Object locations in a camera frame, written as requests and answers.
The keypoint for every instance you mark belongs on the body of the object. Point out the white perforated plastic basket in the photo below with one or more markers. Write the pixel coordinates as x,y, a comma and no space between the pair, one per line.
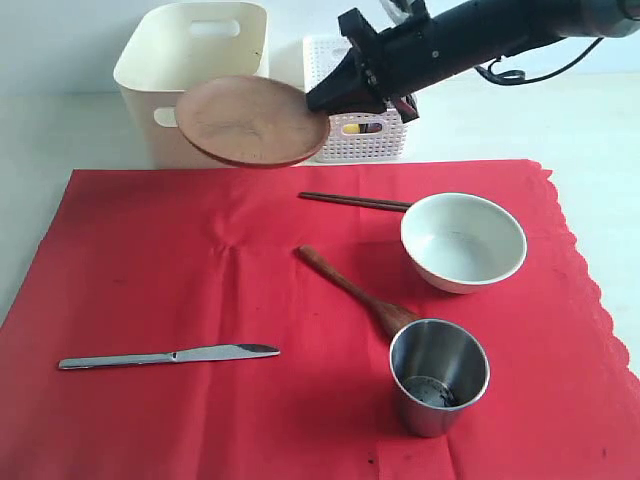
320,55

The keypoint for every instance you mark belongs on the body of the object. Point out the red tablecloth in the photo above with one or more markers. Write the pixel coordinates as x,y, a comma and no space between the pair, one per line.
142,262

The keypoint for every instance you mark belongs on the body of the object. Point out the brown round plate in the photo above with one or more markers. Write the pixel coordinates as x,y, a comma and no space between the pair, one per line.
251,122

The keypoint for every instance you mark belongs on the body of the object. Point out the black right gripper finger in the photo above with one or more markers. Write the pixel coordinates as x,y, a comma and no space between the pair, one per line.
346,90

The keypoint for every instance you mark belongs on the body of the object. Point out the stainless steel cup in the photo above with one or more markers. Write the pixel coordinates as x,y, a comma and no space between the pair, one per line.
439,370

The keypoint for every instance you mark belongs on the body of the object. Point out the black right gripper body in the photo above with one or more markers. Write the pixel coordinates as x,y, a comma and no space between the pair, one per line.
370,44

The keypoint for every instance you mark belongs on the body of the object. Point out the silver table knife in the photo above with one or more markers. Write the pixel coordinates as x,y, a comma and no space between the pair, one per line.
222,352

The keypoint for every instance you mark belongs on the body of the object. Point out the cream plastic tub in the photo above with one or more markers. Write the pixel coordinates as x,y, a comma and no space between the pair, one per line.
175,47

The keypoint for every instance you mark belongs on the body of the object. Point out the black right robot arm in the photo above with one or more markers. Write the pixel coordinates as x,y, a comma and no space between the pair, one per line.
475,32

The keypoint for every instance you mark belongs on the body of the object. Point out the brown wooden spoon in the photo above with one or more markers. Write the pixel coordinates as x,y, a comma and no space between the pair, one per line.
391,317

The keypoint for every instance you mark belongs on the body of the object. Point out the white ceramic bowl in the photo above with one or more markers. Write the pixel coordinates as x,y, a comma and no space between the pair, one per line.
461,243

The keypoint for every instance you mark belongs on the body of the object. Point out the yellow lemon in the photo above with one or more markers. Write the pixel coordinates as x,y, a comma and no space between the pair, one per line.
351,129

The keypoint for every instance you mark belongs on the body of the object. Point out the dark wooden chopstick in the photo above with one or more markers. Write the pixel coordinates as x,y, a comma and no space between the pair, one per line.
352,200
371,206

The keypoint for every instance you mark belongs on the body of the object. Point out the blue white milk carton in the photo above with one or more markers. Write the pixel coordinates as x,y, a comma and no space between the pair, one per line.
371,127

